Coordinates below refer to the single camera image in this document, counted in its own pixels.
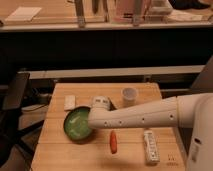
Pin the green ceramic bowl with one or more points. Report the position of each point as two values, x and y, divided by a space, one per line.
76 124

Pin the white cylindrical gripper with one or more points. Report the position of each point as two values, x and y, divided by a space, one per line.
101 102

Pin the white paper sheet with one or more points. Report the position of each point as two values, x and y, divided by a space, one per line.
23 14

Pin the black rectangular object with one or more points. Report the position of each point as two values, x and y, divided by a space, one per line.
112 106

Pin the orange carrot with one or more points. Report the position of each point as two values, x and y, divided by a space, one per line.
113 142

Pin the white sponge block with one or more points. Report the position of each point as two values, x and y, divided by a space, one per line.
69 102

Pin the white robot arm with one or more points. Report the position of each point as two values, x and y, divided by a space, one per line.
160 113

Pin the black chair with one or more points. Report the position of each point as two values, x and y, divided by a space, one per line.
10 112

